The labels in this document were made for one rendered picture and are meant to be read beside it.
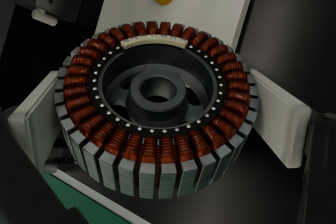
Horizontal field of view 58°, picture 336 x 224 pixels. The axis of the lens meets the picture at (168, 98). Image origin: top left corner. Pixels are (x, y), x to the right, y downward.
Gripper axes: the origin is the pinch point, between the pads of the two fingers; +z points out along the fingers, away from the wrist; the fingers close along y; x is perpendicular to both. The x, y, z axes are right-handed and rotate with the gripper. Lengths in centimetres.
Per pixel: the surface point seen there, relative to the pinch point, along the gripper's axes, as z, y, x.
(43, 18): 18.2, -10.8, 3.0
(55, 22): 19.3, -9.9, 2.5
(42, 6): 17.1, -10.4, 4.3
